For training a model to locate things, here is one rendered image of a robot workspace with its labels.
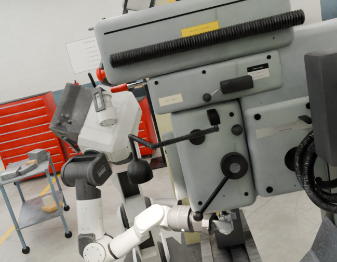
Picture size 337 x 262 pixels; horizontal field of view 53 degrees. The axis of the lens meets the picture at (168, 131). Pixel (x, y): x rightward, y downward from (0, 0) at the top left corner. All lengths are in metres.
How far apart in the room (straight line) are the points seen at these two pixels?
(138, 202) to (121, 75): 0.95
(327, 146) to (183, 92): 0.36
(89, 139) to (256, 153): 0.63
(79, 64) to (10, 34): 2.13
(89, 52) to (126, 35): 9.45
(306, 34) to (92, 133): 0.79
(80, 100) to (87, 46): 8.97
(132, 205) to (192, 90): 0.95
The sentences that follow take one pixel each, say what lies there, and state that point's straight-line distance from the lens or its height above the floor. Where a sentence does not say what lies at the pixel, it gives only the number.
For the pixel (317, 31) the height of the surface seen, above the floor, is 1.75.
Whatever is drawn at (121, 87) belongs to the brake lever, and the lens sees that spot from 1.07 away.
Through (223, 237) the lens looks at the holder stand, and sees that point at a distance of 1.50.
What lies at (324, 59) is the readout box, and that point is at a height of 1.72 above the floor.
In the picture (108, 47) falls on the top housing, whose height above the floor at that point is 1.82.
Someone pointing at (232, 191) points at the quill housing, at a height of 1.37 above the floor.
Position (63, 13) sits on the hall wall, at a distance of 10.49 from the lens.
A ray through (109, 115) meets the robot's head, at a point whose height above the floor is 1.61.
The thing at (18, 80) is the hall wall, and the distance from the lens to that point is 11.07.
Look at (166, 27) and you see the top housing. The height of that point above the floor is 1.84.
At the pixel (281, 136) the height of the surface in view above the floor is 1.51.
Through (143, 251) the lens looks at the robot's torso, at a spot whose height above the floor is 0.76.
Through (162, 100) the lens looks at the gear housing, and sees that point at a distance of 0.85.
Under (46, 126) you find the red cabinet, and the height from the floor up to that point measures 0.91.
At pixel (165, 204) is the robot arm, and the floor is 1.27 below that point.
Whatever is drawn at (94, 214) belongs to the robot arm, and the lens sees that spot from 1.25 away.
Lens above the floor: 1.80
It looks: 14 degrees down
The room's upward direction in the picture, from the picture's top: 13 degrees counter-clockwise
